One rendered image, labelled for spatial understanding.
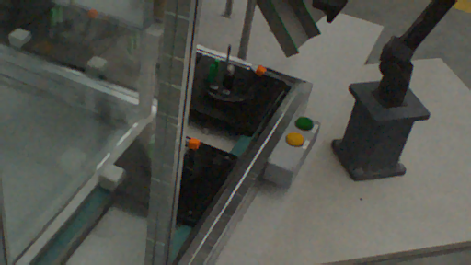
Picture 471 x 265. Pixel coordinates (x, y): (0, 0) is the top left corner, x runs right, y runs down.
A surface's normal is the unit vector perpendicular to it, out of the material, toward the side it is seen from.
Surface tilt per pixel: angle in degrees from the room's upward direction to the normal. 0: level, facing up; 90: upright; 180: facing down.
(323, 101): 0
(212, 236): 0
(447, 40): 0
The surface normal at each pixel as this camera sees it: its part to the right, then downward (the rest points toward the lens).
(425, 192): 0.07, -0.74
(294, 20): 0.61, -0.21
